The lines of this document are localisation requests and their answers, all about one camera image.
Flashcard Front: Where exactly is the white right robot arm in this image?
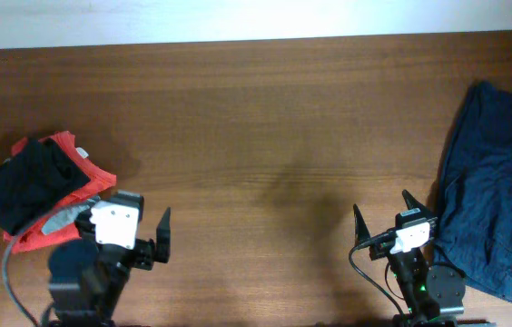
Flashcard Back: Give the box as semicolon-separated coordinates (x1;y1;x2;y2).
349;190;466;327

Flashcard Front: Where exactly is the red folded t-shirt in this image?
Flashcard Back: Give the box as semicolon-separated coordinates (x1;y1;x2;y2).
12;131;117;253

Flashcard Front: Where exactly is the black t-shirt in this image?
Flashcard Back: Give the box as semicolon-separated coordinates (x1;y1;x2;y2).
0;139;90;235

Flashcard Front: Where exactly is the blue folded garment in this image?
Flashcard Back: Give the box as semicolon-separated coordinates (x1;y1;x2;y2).
434;82;512;302

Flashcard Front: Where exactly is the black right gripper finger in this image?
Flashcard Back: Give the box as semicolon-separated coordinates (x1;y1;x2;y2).
400;190;435;221
353;204;371;249

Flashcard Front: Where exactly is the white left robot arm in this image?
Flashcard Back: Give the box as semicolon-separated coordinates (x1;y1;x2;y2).
40;191;172;326

